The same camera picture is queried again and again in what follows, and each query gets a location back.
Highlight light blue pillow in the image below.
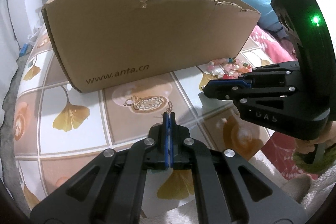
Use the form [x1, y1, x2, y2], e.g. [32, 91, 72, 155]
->
[237, 0, 288, 31]

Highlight brown cardboard box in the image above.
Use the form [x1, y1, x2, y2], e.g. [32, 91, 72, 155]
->
[41, 0, 261, 94]

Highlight thin gold chain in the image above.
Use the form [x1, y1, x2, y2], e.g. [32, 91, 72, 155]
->
[166, 100, 176, 116]

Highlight grey cloth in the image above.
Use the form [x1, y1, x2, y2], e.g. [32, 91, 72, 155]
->
[2, 55, 28, 140]

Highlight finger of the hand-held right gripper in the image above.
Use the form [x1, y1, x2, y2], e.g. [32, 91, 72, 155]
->
[203, 83, 329, 133]
[209, 61, 301, 86]

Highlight person's right hand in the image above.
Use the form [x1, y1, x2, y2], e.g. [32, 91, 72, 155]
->
[293, 136, 324, 155]

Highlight pearl and coloured bead bracelet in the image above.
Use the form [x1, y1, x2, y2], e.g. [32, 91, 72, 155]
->
[207, 57, 254, 81]

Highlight gold filigree pendant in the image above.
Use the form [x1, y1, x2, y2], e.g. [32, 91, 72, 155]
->
[124, 95, 169, 112]

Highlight ginkgo leaf print tablecloth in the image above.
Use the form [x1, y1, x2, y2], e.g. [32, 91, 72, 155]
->
[13, 22, 298, 215]

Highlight pink floral blanket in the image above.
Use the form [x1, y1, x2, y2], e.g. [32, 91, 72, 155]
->
[249, 25, 301, 188]

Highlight pink beaded bracelet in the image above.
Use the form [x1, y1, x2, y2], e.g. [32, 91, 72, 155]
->
[208, 57, 238, 68]

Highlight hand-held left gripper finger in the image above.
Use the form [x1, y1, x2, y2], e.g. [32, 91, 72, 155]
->
[170, 113, 306, 224]
[30, 112, 170, 224]

